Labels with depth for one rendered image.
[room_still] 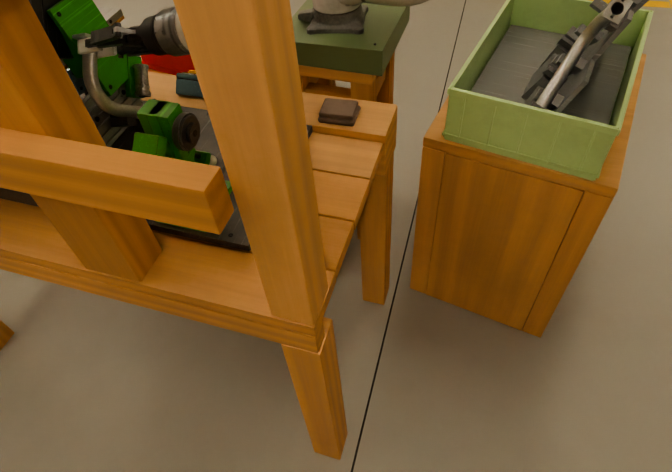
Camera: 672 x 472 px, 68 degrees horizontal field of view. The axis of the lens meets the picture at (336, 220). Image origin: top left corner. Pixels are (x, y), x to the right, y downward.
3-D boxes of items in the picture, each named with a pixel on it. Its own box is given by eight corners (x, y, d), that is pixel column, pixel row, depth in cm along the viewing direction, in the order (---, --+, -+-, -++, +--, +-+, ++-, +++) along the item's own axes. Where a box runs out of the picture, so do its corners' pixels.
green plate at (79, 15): (114, 73, 126) (58, -8, 113) (138, 69, 123) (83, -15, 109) (87, 99, 119) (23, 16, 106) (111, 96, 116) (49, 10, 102)
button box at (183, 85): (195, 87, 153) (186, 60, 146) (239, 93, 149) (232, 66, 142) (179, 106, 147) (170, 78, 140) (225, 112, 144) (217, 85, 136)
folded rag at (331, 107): (361, 109, 135) (360, 100, 133) (354, 127, 130) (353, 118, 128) (326, 105, 137) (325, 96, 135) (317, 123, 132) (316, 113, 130)
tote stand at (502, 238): (461, 180, 240) (489, 26, 180) (574, 213, 222) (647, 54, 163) (409, 287, 202) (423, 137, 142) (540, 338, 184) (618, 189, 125)
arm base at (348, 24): (304, 9, 170) (302, -8, 166) (368, 8, 167) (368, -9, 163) (294, 34, 158) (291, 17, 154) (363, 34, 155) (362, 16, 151)
